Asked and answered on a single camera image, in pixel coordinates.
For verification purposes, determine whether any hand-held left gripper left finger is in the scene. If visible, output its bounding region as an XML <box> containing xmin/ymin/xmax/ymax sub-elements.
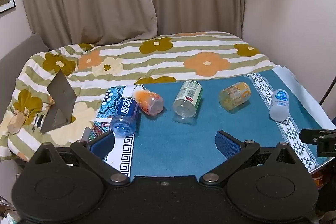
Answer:
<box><xmin>31</xmin><ymin>132</ymin><xmax>131</xmax><ymax>186</ymax></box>

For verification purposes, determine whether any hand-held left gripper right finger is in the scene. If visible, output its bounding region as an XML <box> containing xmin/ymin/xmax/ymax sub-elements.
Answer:
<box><xmin>200</xmin><ymin>130</ymin><xmax>300</xmax><ymax>186</ymax></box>

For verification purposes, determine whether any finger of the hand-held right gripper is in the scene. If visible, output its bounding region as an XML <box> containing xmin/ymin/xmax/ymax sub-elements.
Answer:
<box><xmin>300</xmin><ymin>129</ymin><xmax>336</xmax><ymax>145</ymax></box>

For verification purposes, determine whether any white plastic cup blue label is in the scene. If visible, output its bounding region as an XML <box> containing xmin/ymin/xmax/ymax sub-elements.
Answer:
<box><xmin>269</xmin><ymin>89</ymin><xmax>290</xmax><ymax>121</ymax></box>

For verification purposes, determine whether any yellow label plastic cup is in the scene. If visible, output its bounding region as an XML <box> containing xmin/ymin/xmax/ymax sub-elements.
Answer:
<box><xmin>219</xmin><ymin>82</ymin><xmax>252</xmax><ymax>111</ymax></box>

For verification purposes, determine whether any green label plastic cup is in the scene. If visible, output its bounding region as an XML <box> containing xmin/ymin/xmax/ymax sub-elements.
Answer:
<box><xmin>172</xmin><ymin>80</ymin><xmax>203</xmax><ymax>124</ymax></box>

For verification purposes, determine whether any orange label plastic cup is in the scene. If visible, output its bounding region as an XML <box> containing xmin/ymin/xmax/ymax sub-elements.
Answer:
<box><xmin>131</xmin><ymin>85</ymin><xmax>164</xmax><ymax>116</ymax></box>

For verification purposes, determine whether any white sheet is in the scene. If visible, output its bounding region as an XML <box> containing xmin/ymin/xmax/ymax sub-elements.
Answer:
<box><xmin>272</xmin><ymin>65</ymin><xmax>336</xmax><ymax>135</ymax></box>

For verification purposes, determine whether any teal patterned table mat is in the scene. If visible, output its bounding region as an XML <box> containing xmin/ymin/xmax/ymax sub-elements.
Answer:
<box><xmin>89</xmin><ymin>70</ymin><xmax>332</xmax><ymax>180</ymax></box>

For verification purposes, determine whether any grey metal stand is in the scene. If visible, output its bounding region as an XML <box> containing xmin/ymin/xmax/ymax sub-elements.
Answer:
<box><xmin>39</xmin><ymin>69</ymin><xmax>78</xmax><ymax>134</ymax></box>

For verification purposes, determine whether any floral striped blanket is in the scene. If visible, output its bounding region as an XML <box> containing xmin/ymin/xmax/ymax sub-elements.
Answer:
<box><xmin>0</xmin><ymin>31</ymin><xmax>279</xmax><ymax>162</ymax></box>

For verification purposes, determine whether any grey sofa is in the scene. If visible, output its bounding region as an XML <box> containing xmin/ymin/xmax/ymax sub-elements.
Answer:
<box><xmin>0</xmin><ymin>33</ymin><xmax>50</xmax><ymax>77</ymax></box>

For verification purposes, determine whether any black cable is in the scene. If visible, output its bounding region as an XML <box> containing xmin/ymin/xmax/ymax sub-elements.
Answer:
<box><xmin>318</xmin><ymin>74</ymin><xmax>336</xmax><ymax>107</ymax></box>

